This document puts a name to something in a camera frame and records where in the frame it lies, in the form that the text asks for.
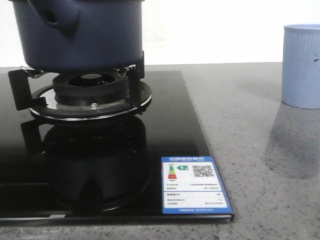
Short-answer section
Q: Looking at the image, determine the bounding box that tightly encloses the light blue ribbed cup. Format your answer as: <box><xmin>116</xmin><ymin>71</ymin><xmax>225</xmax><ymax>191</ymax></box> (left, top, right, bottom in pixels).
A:
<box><xmin>282</xmin><ymin>24</ymin><xmax>320</xmax><ymax>109</ymax></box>

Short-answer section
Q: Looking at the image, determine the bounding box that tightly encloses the dark blue pot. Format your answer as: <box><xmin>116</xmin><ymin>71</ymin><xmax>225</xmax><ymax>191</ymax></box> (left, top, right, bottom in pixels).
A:
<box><xmin>12</xmin><ymin>0</ymin><xmax>143</xmax><ymax>73</ymax></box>

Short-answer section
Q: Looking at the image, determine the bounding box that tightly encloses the black glass gas stove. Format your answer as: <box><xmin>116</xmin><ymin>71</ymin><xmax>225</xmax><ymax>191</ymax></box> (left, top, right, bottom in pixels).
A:
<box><xmin>0</xmin><ymin>71</ymin><xmax>235</xmax><ymax>224</ymax></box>

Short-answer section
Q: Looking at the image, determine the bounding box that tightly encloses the blue energy label sticker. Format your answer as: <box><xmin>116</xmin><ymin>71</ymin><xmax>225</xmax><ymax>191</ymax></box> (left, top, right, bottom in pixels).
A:
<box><xmin>161</xmin><ymin>156</ymin><xmax>234</xmax><ymax>216</ymax></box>

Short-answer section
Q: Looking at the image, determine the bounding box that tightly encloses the black burner head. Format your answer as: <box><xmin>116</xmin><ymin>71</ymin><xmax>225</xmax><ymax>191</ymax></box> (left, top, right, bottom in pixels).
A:
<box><xmin>52</xmin><ymin>71</ymin><xmax>129</xmax><ymax>106</ymax></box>

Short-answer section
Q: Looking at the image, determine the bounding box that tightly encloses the black pot support ring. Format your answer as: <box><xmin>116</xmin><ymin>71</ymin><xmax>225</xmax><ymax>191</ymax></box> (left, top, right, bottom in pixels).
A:
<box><xmin>7</xmin><ymin>49</ymin><xmax>153</xmax><ymax>122</ymax></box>

